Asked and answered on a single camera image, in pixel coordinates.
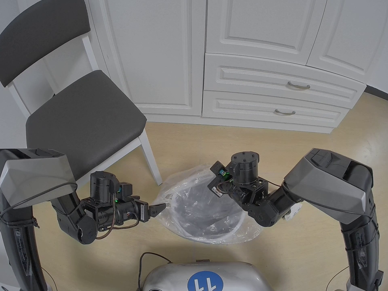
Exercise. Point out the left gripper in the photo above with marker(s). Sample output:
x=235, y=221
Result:
x=133, y=211

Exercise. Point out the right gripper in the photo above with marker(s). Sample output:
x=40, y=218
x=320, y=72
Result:
x=224, y=188

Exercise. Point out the clear plastic bag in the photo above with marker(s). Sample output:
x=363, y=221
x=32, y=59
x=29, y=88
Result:
x=165, y=198

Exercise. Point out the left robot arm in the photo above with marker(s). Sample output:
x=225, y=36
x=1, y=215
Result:
x=33, y=171

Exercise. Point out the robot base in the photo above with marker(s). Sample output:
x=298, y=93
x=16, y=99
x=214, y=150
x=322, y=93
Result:
x=236, y=276

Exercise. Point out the white trash bin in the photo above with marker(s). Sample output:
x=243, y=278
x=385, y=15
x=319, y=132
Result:
x=206, y=211

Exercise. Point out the crumpled white paper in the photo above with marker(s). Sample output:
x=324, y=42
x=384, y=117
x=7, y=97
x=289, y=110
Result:
x=295, y=212

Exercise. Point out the grey padded white chair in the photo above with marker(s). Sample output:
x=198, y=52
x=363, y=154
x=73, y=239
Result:
x=85, y=123

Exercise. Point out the white wardrobe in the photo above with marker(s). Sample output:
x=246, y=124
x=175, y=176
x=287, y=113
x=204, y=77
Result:
x=257, y=17

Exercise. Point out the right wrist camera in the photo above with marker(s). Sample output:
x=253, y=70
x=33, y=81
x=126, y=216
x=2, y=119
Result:
x=218, y=168

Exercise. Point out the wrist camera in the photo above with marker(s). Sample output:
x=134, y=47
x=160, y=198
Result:
x=218, y=168
x=125, y=191

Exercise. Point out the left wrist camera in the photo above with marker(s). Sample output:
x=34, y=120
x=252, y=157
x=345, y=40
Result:
x=125, y=191

